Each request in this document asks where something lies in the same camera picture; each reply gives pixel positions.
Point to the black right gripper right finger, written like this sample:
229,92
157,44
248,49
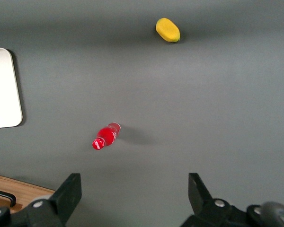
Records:
201,203

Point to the yellow sponge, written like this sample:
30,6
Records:
166,29

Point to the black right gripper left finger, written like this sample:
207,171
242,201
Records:
66,201

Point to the dark grey table mat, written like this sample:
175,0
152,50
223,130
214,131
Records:
180,106

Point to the red soda bottle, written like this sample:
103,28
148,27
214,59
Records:
107,134

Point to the wooden drawer cabinet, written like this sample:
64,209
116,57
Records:
46,192

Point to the white plastic tray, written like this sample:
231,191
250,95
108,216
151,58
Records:
2,89

